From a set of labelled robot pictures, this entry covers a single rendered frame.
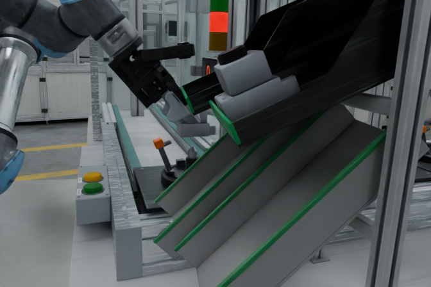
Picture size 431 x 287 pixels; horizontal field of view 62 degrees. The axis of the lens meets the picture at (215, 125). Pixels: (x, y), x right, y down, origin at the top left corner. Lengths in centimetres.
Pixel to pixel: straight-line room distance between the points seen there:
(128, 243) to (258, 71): 43
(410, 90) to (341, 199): 11
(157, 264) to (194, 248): 23
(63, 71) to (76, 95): 42
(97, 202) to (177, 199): 24
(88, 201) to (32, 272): 16
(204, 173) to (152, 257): 19
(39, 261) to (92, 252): 10
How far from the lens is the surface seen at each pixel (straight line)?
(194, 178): 60
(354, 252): 85
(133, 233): 67
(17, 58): 109
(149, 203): 73
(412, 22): 34
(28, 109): 609
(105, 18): 72
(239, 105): 35
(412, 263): 87
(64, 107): 612
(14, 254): 85
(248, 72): 35
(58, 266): 78
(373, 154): 36
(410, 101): 32
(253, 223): 47
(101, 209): 81
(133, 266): 70
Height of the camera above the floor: 127
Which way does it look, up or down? 12 degrees down
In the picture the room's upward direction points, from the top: 2 degrees clockwise
